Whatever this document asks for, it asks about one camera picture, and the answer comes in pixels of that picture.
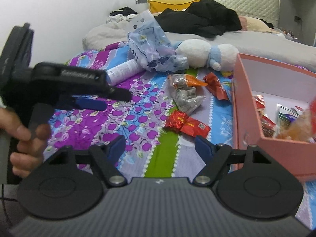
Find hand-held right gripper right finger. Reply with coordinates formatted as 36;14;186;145
193;136;272;185

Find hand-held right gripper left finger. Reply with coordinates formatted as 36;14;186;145
46;134;126;188

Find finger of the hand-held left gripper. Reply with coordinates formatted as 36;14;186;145
104;86;133;102
58;96;108;111

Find red foil snack packet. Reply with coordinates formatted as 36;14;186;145
165;110;189;130

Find pink cardboard box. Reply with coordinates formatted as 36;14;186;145
232;53;316;182

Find grey clear snack packet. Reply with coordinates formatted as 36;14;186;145
171;87;206;115

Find long red snack packet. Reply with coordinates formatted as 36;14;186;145
203;72;232;102

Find orange clear snack packet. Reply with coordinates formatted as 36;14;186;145
168;73;209;89

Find pile of snack packets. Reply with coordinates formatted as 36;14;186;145
253;95;316;144

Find person's left hand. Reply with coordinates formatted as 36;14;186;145
0;109;52;178

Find white plastic bottle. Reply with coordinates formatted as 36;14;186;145
106;59;145;83

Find floral striped bed sheet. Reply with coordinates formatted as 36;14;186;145
48;42;316;225

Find light blue plastic bag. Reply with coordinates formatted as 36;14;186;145
127;9;189;72

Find heap of white black clothes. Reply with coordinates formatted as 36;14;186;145
106;7;139;30

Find white and blue plush toy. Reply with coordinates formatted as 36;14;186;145
175;39;240;71

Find yellow pillow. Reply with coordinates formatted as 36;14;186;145
148;0;201;13

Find black clothing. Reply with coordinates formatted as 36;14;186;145
153;0;244;39

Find light grey duvet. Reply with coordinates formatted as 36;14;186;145
82;22;316;73

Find beige plush pillow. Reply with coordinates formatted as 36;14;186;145
238;15;278;33

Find small dark cloth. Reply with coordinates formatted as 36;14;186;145
257;18;275;29

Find row of small bottles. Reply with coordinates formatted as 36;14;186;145
281;28;300;41

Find cream quilted headboard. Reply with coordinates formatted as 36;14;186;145
146;0;280;29

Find grey wardrobe unit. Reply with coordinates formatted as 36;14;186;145
279;0;316;47

